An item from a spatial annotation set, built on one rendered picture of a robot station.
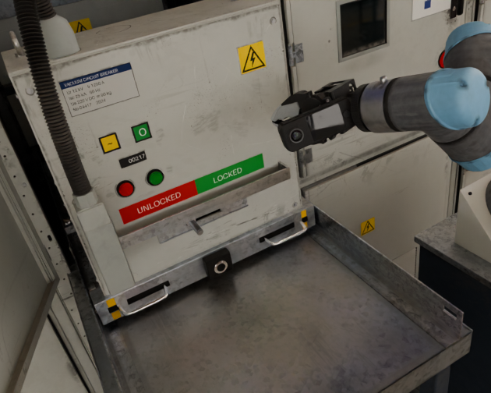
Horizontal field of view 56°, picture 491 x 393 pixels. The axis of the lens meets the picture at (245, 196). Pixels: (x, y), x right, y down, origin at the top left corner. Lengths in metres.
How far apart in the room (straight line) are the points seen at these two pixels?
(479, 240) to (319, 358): 0.53
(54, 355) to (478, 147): 1.12
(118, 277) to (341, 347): 0.42
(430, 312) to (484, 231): 0.33
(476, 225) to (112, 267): 0.83
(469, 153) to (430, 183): 1.11
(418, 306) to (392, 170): 0.74
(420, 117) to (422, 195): 1.18
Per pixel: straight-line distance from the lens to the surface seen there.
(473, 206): 1.22
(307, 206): 1.12
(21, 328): 1.14
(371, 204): 1.64
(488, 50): 0.79
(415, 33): 1.52
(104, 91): 0.84
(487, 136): 0.71
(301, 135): 0.70
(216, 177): 0.97
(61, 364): 1.42
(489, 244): 1.23
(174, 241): 1.00
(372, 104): 0.68
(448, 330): 0.95
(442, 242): 1.30
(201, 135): 0.92
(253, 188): 0.97
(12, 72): 0.82
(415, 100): 0.64
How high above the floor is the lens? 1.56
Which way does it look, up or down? 32 degrees down
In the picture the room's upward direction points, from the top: 10 degrees counter-clockwise
